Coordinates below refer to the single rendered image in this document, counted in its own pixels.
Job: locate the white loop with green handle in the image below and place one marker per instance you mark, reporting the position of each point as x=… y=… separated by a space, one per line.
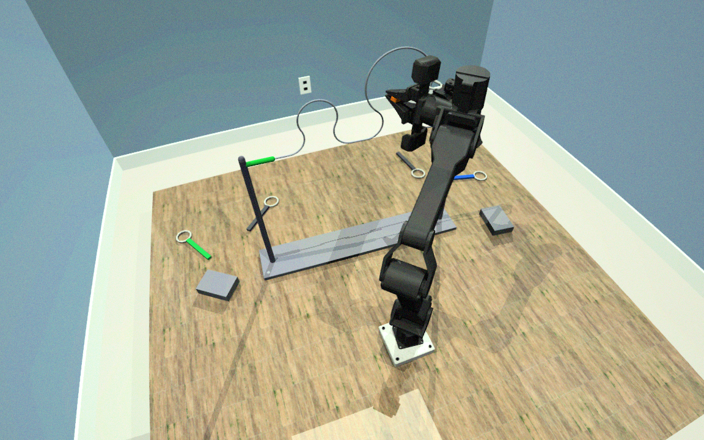
x=194 y=245

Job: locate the orange handle with grey metal ring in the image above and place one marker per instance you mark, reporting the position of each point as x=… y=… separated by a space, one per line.
x=431 y=88

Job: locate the white loop with grey handle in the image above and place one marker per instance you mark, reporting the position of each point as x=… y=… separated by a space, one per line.
x=410 y=165
x=264 y=209

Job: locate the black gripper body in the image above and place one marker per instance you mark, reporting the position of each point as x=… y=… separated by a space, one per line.
x=428 y=106

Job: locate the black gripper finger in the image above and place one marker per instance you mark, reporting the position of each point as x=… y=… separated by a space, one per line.
x=402 y=108
x=401 y=94

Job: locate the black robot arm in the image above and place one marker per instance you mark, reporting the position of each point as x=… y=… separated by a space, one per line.
x=452 y=145

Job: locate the blue handle with white loop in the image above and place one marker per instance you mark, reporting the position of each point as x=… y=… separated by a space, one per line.
x=461 y=177

